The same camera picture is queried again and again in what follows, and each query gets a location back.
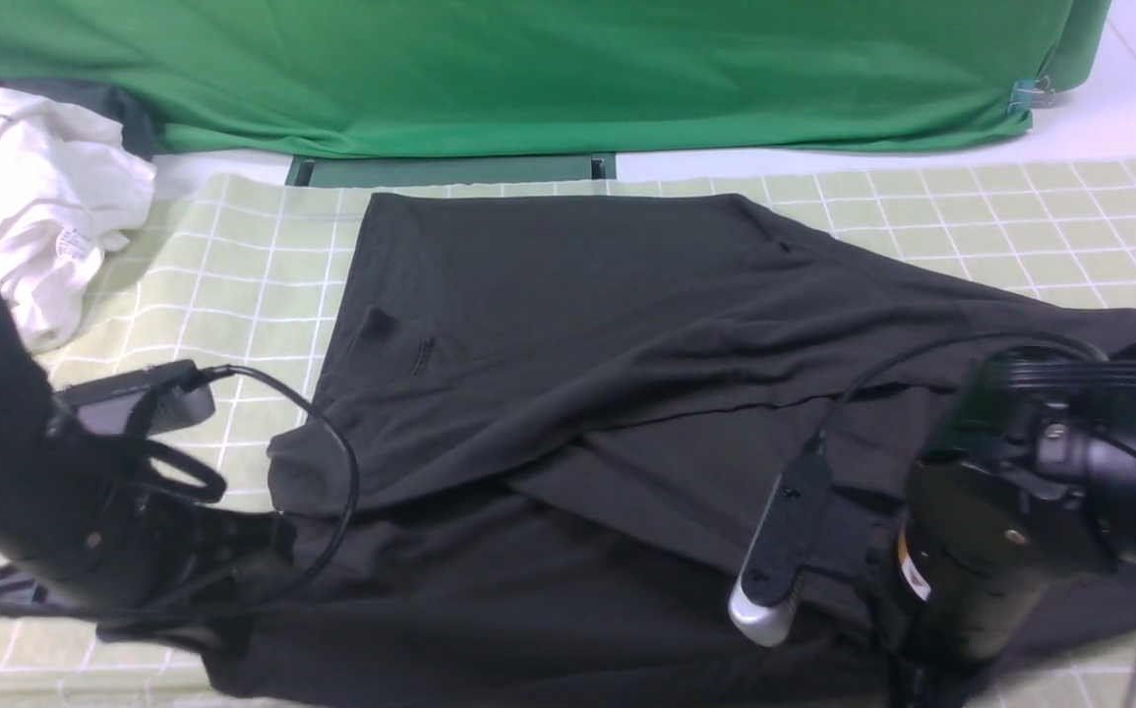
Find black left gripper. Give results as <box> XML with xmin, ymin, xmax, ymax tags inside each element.
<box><xmin>86</xmin><ymin>434</ymin><xmax>296</xmax><ymax>655</ymax></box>

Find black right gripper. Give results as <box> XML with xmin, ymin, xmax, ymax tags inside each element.
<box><xmin>813</xmin><ymin>488</ymin><xmax>1021</xmax><ymax>707</ymax></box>

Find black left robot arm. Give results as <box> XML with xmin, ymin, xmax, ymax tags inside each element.
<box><xmin>0</xmin><ymin>295</ymin><xmax>296</xmax><ymax>656</ymax></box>

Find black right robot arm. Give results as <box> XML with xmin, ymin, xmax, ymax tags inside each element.
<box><xmin>730</xmin><ymin>330</ymin><xmax>1136</xmax><ymax>707</ymax></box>

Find green checkered mat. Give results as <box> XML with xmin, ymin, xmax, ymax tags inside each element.
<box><xmin>0</xmin><ymin>158</ymin><xmax>1136</xmax><ymax>707</ymax></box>

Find white crumpled cloth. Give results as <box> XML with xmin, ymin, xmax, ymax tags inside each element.
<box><xmin>0</xmin><ymin>88</ymin><xmax>154</xmax><ymax>351</ymax></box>

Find teal binder clip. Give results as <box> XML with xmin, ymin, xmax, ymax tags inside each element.
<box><xmin>1005</xmin><ymin>76</ymin><xmax>1058</xmax><ymax>115</ymax></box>

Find green backdrop cloth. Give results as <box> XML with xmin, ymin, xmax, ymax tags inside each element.
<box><xmin>0</xmin><ymin>1</ymin><xmax>1108</xmax><ymax>158</ymax></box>

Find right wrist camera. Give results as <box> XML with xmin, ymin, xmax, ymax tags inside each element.
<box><xmin>728</xmin><ymin>451</ymin><xmax>832</xmax><ymax>648</ymax></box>

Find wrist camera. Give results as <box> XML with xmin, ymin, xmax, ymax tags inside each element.
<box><xmin>728</xmin><ymin>451</ymin><xmax>832</xmax><ymax>648</ymax></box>
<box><xmin>55</xmin><ymin>360</ymin><xmax>216</xmax><ymax>438</ymax></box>

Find black right camera cable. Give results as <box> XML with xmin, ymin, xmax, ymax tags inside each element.
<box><xmin>808</xmin><ymin>330</ymin><xmax>1109</xmax><ymax>463</ymax></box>

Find black camera cable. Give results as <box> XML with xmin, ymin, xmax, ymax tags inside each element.
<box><xmin>808</xmin><ymin>330</ymin><xmax>1109</xmax><ymax>463</ymax></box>
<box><xmin>0</xmin><ymin>364</ymin><xmax>362</xmax><ymax>622</ymax></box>

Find black left camera cable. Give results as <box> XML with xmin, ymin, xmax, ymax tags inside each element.
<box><xmin>0</xmin><ymin>364</ymin><xmax>362</xmax><ymax>622</ymax></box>

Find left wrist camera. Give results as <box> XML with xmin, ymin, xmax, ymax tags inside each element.
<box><xmin>55</xmin><ymin>360</ymin><xmax>216</xmax><ymax>438</ymax></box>

